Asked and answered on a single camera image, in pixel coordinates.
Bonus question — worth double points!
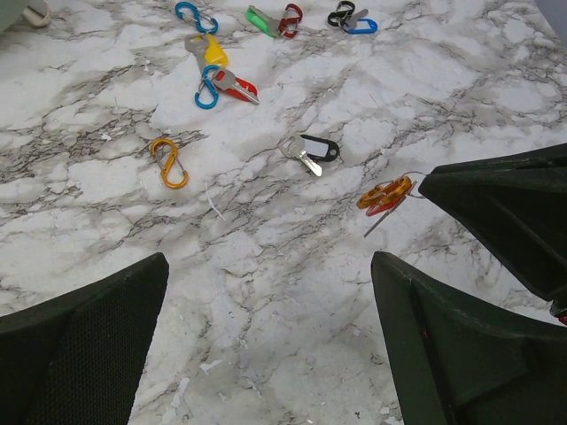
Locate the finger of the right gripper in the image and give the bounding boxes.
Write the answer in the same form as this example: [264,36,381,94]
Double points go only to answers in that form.
[419,144,566,323]

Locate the silver key on blue tag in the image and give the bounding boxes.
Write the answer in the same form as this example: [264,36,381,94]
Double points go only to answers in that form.
[341,9,369,32]

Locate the red S carabiner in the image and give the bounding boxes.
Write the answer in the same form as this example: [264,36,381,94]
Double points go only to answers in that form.
[278,4,303,39]

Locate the orange S carabiner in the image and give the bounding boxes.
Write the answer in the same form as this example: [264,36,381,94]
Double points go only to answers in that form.
[356,175,413,209]
[150,138,190,189]

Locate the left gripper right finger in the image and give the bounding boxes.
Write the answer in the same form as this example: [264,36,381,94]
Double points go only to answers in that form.
[371,251,566,424]

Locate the silver key on green tag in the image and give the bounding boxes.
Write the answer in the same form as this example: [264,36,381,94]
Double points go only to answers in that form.
[248,4,284,35]

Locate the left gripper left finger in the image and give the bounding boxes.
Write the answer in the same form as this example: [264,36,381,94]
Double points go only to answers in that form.
[1,252,169,424]

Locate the blue S carabiner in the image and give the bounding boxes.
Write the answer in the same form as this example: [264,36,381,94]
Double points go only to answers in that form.
[175,1,219,35]
[194,65,221,110]

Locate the black S carabiner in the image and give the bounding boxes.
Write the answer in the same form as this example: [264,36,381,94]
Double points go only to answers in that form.
[327,0,355,27]

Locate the blue key tag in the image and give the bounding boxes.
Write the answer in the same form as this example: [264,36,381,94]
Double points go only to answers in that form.
[342,18,379,35]

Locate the yellow key tag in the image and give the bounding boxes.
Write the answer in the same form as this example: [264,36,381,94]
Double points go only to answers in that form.
[204,34,229,67]

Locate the silver key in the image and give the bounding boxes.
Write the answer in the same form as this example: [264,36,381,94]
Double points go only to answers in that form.
[248,4,284,35]
[341,9,369,32]
[211,68,260,106]
[278,135,322,177]
[184,35,209,73]
[363,208,395,238]

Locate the silver key on yellow tag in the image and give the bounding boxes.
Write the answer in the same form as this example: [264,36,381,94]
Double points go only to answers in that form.
[184,35,209,73]

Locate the green key tag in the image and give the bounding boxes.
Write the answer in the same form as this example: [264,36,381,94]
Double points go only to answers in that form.
[245,5,281,36]

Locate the black key tag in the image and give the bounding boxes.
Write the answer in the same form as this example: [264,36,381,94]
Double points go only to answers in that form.
[300,134,340,163]

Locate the round three-drawer storage box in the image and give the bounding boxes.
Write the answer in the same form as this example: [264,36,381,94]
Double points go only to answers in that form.
[0,0,51,32]

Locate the red key tag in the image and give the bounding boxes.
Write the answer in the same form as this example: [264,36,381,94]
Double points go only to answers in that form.
[365,196,407,217]
[214,70,259,101]

